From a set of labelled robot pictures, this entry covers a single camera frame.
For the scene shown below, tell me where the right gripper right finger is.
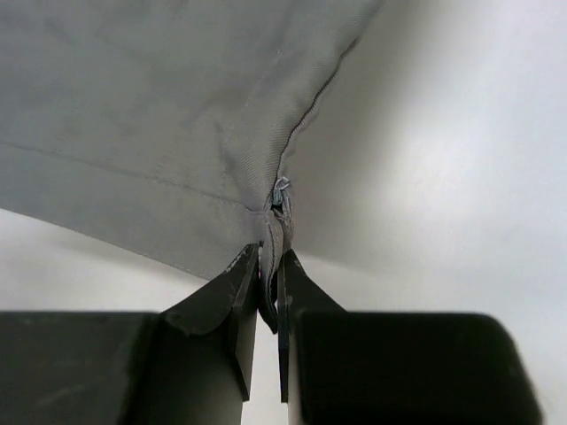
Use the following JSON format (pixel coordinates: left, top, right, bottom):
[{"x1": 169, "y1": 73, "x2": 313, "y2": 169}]
[{"x1": 275, "y1": 251, "x2": 544, "y2": 425}]

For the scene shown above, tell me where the grey pleated skirt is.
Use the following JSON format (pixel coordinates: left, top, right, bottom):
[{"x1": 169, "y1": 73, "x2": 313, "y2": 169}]
[{"x1": 1, "y1": 1, "x2": 381, "y2": 329}]

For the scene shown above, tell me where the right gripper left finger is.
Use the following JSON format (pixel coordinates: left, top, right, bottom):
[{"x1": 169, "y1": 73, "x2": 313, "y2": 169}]
[{"x1": 1, "y1": 244, "x2": 259, "y2": 424}]

